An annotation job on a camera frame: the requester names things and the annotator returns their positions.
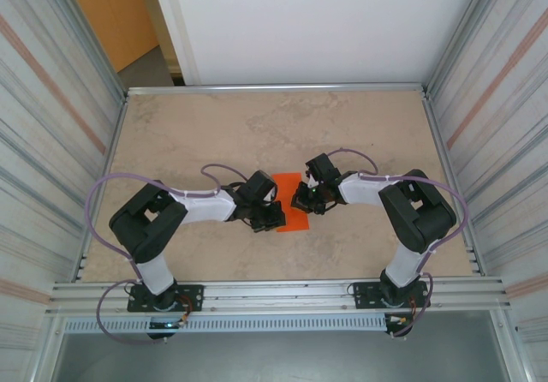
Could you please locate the black controller board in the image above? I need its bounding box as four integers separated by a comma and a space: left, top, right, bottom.
384, 313, 414, 339
147, 319, 189, 341

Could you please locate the orange wooden door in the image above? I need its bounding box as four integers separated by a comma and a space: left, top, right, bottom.
59, 0, 162, 75

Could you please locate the corrugated metal side panel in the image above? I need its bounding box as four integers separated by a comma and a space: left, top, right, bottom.
427, 0, 548, 314
0, 0, 125, 314

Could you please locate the grey metal shelf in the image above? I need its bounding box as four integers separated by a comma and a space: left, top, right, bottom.
42, 332, 515, 382

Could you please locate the grey slotted cable duct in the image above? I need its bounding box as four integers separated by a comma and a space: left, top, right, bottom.
62, 315, 389, 332

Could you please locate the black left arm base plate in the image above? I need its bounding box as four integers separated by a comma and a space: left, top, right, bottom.
127, 284, 205, 313

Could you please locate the aluminium table side rail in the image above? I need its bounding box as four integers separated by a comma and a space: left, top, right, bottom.
76, 93, 129, 283
423, 93, 485, 276

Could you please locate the white door frame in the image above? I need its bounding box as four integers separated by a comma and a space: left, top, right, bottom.
147, 0, 202, 87

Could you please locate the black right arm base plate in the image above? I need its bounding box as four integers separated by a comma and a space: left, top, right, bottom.
350, 281, 429, 311

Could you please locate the orange paper sheet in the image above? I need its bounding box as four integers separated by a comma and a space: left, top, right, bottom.
271, 171, 310, 233

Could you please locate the aluminium table end rail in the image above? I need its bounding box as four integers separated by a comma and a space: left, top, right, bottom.
126, 82, 429, 97

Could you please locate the aluminium frame post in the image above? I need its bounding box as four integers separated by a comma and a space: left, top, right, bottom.
25, 0, 129, 100
423, 0, 515, 96

